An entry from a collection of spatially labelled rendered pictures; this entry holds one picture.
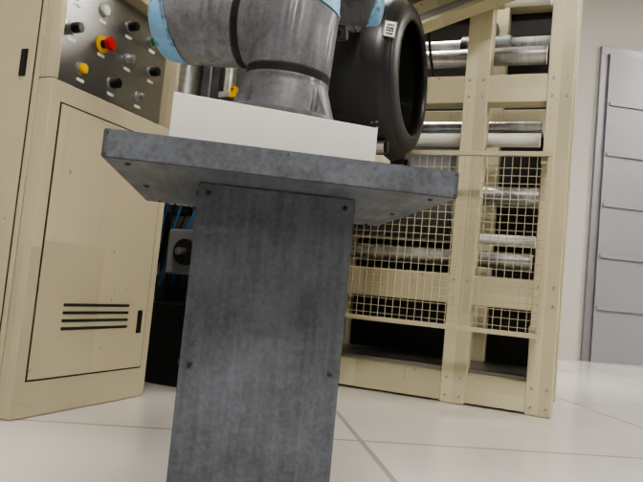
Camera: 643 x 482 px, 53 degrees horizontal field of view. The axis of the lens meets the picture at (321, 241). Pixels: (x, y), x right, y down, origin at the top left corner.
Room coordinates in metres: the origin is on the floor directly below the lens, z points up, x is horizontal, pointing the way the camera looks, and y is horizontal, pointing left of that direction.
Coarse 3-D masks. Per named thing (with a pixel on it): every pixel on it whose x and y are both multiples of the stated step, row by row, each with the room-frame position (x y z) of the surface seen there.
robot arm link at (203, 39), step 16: (160, 0) 1.11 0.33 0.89; (176, 0) 1.10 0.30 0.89; (192, 0) 1.10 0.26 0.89; (208, 0) 1.09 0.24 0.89; (224, 0) 1.08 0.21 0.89; (160, 16) 1.12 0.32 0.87; (176, 16) 1.11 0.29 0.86; (192, 16) 1.10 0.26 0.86; (208, 16) 1.09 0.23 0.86; (224, 16) 1.08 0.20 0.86; (160, 32) 1.13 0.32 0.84; (176, 32) 1.12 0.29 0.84; (192, 32) 1.11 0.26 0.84; (208, 32) 1.10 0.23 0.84; (224, 32) 1.09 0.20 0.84; (160, 48) 1.16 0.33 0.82; (176, 48) 1.14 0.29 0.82; (192, 48) 1.13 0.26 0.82; (208, 48) 1.12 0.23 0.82; (224, 48) 1.11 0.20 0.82; (192, 64) 1.19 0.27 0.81; (208, 64) 1.17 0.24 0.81; (224, 64) 1.15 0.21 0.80
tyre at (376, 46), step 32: (352, 32) 2.03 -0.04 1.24; (416, 32) 2.29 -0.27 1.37; (352, 64) 2.02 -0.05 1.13; (384, 64) 2.00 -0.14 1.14; (416, 64) 2.46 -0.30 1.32; (352, 96) 2.05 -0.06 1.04; (384, 96) 2.03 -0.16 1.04; (416, 96) 2.49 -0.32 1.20; (384, 128) 2.10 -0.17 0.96; (416, 128) 2.37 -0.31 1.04
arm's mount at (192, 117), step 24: (192, 96) 0.96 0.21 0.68; (192, 120) 0.96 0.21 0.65; (216, 120) 0.96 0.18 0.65; (240, 120) 0.97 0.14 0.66; (264, 120) 0.97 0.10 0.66; (288, 120) 0.98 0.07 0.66; (312, 120) 0.98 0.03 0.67; (336, 120) 0.99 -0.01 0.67; (264, 144) 0.97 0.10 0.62; (288, 144) 0.98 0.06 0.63; (312, 144) 0.98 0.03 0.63; (336, 144) 0.99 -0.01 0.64; (360, 144) 0.99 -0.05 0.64
